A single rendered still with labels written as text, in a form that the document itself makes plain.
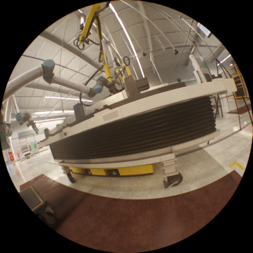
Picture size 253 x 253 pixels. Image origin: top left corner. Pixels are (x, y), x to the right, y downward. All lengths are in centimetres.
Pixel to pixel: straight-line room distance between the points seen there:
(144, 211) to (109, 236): 36
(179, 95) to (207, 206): 82
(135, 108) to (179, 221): 83
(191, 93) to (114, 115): 43
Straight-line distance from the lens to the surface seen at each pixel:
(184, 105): 81
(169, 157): 72
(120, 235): 83
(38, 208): 97
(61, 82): 98
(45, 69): 87
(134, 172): 119
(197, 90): 53
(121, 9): 1011
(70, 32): 1047
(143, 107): 46
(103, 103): 79
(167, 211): 84
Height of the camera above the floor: 75
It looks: 3 degrees down
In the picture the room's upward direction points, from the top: 17 degrees counter-clockwise
